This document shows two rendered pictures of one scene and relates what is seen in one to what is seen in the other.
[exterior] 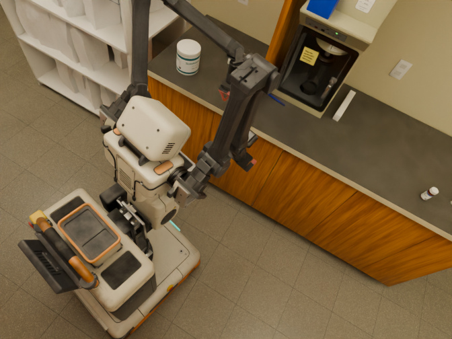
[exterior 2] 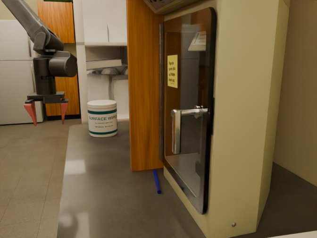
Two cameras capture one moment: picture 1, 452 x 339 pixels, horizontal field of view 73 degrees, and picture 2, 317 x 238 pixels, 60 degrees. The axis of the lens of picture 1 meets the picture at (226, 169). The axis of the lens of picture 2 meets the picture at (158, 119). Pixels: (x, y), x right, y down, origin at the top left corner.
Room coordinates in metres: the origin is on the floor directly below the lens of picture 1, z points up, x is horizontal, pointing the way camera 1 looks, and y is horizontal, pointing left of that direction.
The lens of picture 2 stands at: (0.99, -0.79, 1.32)
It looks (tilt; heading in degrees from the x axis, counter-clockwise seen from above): 14 degrees down; 60
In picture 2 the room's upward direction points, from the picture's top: straight up
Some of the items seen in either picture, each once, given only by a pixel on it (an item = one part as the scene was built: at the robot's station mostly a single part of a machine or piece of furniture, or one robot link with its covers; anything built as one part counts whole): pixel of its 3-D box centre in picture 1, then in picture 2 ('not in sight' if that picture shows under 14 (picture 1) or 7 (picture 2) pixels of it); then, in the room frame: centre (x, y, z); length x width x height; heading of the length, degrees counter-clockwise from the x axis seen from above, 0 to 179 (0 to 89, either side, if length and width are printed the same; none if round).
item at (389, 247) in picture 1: (295, 158); not in sight; (1.38, -0.46, 0.45); 2.05 x 0.67 x 0.90; 76
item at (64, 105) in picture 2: not in sight; (57, 109); (1.14, 0.10, 1.14); 0.07 x 0.07 x 0.09; 76
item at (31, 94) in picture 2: (232, 77); (45, 87); (1.11, 0.10, 1.21); 0.10 x 0.07 x 0.07; 166
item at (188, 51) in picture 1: (187, 57); (102, 117); (1.38, 0.40, 1.01); 0.13 x 0.13 x 0.15
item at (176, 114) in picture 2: (327, 89); (184, 129); (1.30, -0.37, 1.17); 0.05 x 0.03 x 0.10; 166
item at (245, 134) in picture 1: (246, 114); not in sight; (0.73, -0.01, 1.40); 0.11 x 0.06 x 0.43; 63
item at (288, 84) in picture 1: (312, 72); (180, 106); (1.35, -0.27, 1.19); 0.30 x 0.01 x 0.40; 76
